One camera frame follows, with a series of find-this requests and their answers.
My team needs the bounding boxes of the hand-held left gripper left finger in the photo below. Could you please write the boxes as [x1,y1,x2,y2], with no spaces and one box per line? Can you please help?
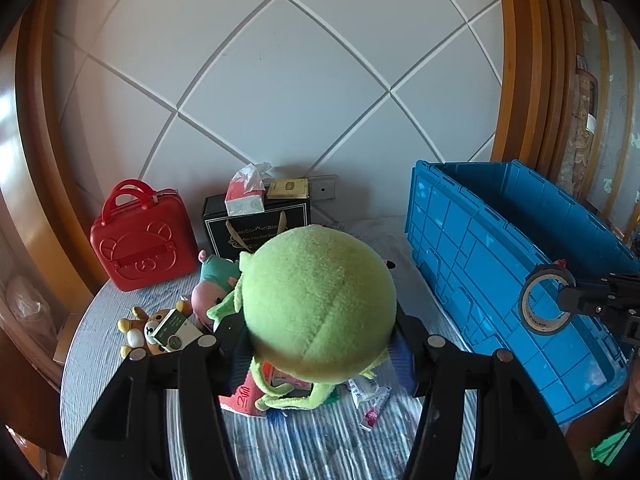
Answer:
[60,320,251,480]

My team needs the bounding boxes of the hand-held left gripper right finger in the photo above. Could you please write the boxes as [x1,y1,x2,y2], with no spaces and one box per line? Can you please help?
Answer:
[390,312,581,480]

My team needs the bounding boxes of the black tape roll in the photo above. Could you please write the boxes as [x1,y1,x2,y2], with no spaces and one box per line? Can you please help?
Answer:
[519,262,576,336]

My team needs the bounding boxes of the red and white tube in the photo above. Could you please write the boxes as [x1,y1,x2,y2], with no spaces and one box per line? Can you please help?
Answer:
[361,391,392,431]

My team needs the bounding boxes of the round green plush toy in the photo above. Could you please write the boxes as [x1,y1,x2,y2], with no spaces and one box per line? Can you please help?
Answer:
[206,225,398,413]

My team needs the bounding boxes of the blue plastic crate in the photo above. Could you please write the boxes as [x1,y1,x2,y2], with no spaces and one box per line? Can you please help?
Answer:
[404,160,640,426]

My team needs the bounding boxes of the person's right hand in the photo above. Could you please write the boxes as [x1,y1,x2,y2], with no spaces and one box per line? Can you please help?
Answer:
[624,362,640,423]

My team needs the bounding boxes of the pink pad pack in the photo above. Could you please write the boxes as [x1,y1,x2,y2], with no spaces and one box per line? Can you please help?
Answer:
[220,360,268,416]

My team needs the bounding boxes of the green and white box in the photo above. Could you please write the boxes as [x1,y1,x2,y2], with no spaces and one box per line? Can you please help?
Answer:
[151,308,199,352]

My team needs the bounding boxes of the small red and white box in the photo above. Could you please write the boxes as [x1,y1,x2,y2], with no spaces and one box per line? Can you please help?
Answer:
[262,362,311,393]

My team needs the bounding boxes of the brown bear plush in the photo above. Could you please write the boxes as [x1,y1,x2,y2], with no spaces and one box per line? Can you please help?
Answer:
[117,297,201,358]

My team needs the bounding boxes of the pig plush in teal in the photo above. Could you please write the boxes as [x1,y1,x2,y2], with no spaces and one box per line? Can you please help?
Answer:
[191,250,243,328]

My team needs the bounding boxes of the striped bed sheet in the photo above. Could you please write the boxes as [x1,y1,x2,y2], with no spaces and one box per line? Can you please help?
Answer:
[60,217,481,480]

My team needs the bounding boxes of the green plastic item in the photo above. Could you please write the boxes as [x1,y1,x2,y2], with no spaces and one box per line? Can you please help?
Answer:
[590,422,633,463]

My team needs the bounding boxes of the red bear suitcase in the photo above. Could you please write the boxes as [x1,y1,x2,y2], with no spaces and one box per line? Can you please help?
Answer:
[90,180,199,292]

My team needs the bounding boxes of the cardboard box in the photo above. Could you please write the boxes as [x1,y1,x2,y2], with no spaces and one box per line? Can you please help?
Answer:
[52,312,81,366]

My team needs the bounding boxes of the dark wooden cabinet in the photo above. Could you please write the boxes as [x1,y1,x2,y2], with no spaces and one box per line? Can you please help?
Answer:
[0,350,68,458]

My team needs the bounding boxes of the black gift bag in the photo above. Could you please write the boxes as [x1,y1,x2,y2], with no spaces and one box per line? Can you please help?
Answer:
[202,195,313,261]

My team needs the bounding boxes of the red tissue pack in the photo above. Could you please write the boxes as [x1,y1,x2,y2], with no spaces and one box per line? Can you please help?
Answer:
[225,162,275,216]

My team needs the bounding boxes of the clear plastic bag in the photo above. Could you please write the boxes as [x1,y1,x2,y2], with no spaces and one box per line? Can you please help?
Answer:
[5,275,53,341]

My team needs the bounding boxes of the gold box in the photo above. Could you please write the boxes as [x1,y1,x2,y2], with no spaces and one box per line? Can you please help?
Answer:
[265,178,311,201]

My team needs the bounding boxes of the wood framed padded headboard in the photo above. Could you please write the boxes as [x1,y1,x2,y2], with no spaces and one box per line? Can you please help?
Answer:
[15,0,566,281]

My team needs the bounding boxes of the grey wall socket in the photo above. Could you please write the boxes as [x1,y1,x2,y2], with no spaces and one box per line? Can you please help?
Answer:
[309,174,337,201]

